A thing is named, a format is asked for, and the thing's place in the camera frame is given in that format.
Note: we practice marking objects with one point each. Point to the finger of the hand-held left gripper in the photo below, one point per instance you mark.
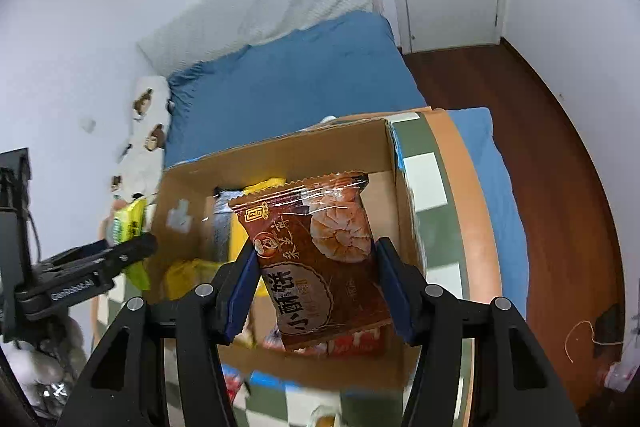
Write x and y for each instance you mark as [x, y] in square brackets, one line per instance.
[90, 252]
[135, 252]

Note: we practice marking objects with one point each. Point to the long black snack bar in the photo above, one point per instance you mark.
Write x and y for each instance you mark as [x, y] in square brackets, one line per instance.
[220, 227]

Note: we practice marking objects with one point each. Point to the yellow black snack packet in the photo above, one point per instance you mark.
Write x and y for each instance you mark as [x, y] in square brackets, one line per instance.
[265, 186]

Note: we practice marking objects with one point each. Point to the white bear print pillow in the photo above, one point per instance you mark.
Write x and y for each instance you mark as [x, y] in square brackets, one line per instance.
[145, 157]

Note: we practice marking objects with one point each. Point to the grey cloth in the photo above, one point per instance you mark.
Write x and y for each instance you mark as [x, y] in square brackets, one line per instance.
[45, 367]

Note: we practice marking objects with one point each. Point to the green white checkered mat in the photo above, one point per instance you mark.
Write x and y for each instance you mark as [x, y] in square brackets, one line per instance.
[425, 177]

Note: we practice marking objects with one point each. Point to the cardboard box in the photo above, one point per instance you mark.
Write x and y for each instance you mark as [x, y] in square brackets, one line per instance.
[380, 147]

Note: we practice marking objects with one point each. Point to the plain yellow snack packet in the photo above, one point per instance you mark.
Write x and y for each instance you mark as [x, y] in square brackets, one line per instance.
[182, 277]

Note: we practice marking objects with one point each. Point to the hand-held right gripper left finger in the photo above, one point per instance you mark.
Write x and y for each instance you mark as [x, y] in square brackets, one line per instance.
[240, 292]

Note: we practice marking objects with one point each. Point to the blue bed sheet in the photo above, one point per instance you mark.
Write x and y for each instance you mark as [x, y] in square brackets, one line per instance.
[300, 72]

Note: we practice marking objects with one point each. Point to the brown pastry packet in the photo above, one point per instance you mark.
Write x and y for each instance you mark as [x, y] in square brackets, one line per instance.
[320, 267]

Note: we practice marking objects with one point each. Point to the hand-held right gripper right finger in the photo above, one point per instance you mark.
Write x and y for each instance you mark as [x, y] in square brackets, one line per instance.
[395, 292]

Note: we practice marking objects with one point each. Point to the black stand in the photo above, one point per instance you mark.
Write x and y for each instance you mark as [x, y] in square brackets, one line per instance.
[15, 207]

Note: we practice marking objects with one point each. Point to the yellow green snack packet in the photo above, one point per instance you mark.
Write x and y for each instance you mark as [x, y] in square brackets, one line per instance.
[127, 222]

